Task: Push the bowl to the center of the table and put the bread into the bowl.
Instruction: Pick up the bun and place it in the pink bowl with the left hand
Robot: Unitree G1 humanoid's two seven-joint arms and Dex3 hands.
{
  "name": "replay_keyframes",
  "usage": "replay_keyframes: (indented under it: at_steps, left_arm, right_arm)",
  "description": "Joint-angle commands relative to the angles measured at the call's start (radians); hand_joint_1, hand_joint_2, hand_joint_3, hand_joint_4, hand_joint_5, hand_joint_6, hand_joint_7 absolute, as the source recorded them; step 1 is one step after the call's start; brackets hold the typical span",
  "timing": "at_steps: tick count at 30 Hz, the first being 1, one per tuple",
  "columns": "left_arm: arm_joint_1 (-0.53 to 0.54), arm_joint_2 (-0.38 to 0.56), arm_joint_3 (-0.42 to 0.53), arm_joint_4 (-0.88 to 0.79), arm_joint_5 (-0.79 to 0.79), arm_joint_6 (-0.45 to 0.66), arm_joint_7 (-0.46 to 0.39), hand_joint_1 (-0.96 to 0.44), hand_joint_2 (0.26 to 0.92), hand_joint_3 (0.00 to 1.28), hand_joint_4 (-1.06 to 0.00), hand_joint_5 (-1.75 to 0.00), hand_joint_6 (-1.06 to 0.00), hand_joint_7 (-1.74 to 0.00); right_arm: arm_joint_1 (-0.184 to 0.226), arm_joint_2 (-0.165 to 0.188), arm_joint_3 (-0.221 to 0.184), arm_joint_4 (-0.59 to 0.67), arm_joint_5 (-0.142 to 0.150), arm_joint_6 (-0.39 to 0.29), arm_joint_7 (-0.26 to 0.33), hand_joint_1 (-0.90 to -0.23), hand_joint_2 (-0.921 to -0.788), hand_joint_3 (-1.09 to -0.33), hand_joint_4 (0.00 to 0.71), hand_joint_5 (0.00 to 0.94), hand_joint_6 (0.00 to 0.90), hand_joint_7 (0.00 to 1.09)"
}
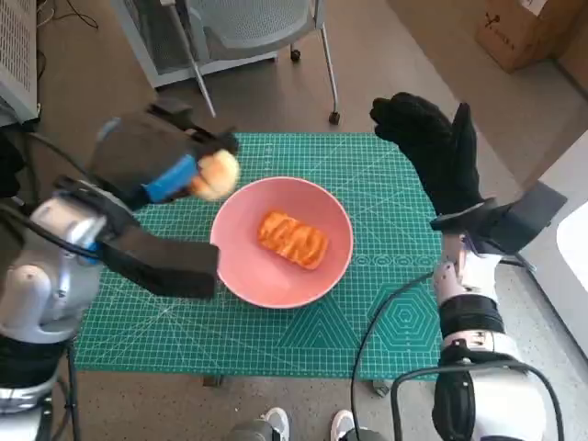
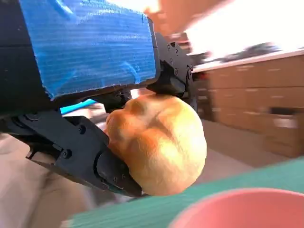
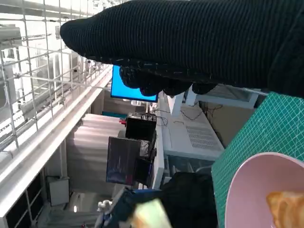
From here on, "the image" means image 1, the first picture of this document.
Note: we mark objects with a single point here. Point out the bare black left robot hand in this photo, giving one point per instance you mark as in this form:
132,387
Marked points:
138,142

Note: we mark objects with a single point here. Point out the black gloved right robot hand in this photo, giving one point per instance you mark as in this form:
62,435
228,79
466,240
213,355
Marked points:
441,156

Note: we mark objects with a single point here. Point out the round bread bun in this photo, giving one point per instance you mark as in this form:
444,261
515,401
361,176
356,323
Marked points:
218,177

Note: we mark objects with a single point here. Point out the pink bowl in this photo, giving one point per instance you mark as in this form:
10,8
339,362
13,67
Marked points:
321,206

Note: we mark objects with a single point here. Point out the striped rectangular bread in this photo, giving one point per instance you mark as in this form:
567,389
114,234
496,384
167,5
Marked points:
291,239

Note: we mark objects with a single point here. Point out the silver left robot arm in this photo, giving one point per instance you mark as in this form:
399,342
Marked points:
37,294

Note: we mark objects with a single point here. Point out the large cardboard box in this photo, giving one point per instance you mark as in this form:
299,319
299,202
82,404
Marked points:
514,32

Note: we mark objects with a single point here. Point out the white perforated cabinet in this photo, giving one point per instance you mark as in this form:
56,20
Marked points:
14,46

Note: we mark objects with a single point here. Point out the plain cardboard box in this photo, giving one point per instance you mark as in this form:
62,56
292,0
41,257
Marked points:
576,69

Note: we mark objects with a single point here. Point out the grey mesh chair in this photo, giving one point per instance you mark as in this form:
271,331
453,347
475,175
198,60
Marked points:
262,23

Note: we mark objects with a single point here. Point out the white desk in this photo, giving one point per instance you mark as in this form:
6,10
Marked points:
574,275

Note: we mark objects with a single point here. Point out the green cutting mat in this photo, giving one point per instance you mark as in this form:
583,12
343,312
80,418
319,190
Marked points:
275,340

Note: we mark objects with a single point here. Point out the white right robot foot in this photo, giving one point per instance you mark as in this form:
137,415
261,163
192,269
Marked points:
344,425

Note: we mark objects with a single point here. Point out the white robot foot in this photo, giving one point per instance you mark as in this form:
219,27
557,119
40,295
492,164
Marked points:
278,422
344,425

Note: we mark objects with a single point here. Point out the grey right robot leg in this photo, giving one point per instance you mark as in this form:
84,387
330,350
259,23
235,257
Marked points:
367,435

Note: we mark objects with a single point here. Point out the grey robot leg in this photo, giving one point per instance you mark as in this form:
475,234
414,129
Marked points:
248,433
367,435

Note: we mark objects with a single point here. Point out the grey left robot leg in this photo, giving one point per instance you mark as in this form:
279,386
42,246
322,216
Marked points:
248,433

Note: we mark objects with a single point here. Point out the white left robot foot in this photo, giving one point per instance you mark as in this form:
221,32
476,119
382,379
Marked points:
278,422

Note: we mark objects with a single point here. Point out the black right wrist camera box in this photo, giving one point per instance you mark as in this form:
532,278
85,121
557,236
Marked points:
523,220

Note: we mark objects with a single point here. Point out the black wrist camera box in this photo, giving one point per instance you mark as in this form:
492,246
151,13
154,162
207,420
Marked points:
523,220
161,266

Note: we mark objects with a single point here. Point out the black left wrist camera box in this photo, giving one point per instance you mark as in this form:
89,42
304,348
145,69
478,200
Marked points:
161,266

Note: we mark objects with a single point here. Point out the metal table bracket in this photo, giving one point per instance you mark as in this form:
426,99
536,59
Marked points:
213,381
382,388

